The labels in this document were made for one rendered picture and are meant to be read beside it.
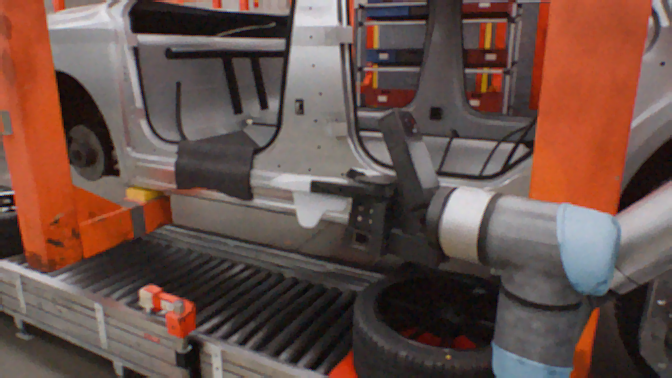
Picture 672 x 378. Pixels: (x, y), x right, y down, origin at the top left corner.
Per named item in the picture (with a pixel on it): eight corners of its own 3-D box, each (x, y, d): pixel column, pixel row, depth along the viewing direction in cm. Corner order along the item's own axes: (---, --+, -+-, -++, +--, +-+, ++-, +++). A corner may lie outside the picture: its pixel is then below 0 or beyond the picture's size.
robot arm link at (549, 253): (597, 322, 39) (614, 227, 36) (472, 284, 45) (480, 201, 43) (613, 287, 45) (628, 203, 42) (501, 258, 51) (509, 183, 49)
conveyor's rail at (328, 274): (541, 350, 198) (548, 304, 192) (540, 357, 193) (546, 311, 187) (138, 244, 308) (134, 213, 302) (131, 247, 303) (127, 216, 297)
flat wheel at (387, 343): (516, 323, 200) (522, 274, 193) (556, 444, 137) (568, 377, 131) (364, 309, 211) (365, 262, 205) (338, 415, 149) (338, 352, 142)
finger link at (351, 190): (308, 195, 51) (388, 202, 51) (309, 181, 51) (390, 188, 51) (311, 187, 56) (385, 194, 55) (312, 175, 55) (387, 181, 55)
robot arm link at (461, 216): (482, 196, 43) (510, 188, 50) (438, 187, 46) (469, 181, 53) (471, 272, 45) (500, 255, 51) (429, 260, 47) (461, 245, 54)
